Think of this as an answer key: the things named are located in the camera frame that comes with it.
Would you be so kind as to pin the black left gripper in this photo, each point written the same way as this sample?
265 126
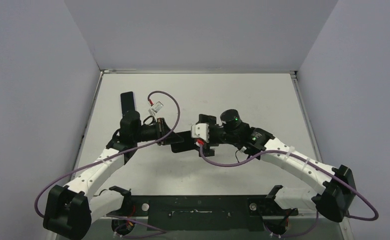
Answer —
172 138

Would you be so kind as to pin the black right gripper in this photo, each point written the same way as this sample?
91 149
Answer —
207 144

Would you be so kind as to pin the black phone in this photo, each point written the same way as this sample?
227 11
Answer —
127 102

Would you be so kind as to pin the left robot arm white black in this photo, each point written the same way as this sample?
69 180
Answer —
98 172

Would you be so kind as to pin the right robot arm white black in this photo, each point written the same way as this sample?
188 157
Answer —
330 189

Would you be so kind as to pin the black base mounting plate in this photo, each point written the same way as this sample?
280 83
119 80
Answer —
204 212

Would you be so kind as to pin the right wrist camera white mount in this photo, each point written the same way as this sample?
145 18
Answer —
200 131

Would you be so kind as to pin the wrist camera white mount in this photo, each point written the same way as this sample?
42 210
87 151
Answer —
154 108
200 131

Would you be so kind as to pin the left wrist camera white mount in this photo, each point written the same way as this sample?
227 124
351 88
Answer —
154 108

